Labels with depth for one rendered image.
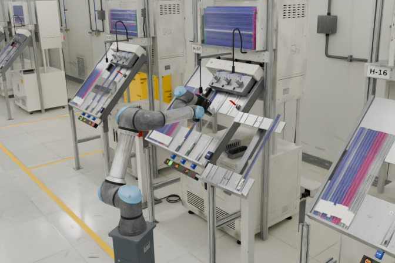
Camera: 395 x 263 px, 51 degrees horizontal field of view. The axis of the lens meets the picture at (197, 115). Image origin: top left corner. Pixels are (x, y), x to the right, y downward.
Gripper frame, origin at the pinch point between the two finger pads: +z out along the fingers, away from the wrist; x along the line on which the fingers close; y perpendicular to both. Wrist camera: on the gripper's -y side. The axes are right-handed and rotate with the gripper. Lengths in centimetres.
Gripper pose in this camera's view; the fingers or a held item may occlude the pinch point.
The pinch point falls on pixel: (211, 116)
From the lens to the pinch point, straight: 278.3
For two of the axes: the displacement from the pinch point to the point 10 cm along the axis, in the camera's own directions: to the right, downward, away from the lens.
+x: -6.3, -2.0, 7.5
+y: 4.4, -8.9, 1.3
